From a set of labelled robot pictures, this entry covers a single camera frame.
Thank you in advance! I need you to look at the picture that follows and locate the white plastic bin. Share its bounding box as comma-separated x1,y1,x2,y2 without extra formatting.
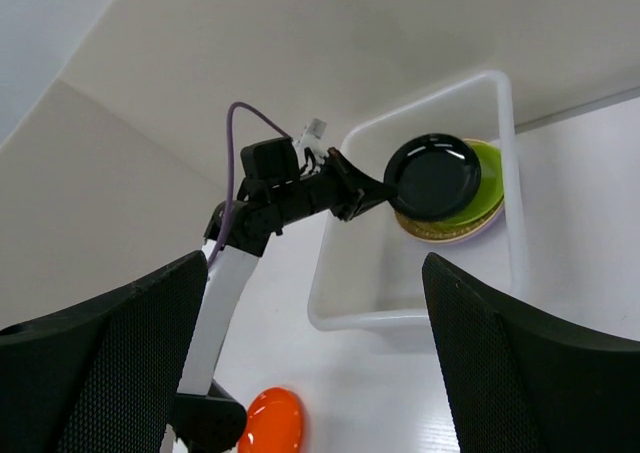
308,70,530,331

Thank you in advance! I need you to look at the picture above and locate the green plate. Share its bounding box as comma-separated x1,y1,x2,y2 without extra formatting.
443,139,504,227

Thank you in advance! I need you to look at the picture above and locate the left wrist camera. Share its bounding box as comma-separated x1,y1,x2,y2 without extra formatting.
293,118,327,163

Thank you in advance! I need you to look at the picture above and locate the orange plate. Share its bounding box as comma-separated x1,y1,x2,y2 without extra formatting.
236,387,305,453

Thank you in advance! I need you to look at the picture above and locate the beige plate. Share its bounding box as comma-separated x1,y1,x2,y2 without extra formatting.
396,216,491,245

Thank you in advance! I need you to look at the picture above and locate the black plate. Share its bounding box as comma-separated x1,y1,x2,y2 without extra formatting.
384,133,482,222

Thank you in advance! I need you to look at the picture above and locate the round bamboo mat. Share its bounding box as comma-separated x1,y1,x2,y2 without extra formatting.
395,213,490,241

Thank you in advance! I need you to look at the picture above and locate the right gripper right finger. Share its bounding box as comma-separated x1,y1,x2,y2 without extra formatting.
422,253,639,452

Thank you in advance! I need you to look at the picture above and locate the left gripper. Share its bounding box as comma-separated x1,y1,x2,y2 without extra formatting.
237,137,397,223

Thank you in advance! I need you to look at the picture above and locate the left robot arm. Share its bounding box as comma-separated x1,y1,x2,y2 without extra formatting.
170,137,396,452

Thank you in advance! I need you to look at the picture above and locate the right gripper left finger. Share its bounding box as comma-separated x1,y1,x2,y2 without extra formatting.
1,251,207,452

